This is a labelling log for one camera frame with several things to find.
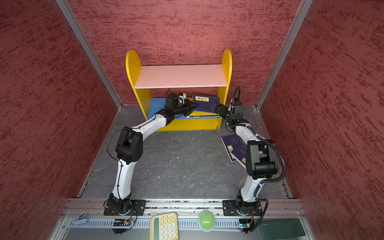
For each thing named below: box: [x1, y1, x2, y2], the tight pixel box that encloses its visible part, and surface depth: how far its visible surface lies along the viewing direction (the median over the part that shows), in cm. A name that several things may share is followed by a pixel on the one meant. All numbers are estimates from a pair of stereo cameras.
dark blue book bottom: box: [221, 134, 247, 163], surface depth 99 cm
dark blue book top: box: [227, 144, 248, 170], surface depth 95 cm
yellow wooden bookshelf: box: [125, 49, 233, 131], surface depth 81 cm
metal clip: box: [74, 211, 89, 221], surface depth 71 cm
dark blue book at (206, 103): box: [192, 94, 221, 113], surface depth 96 cm
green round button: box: [197, 210, 216, 232], surface depth 71 cm
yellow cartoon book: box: [186, 111, 221, 119], surface depth 96 cm
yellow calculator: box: [149, 212, 179, 240], surface depth 69 cm
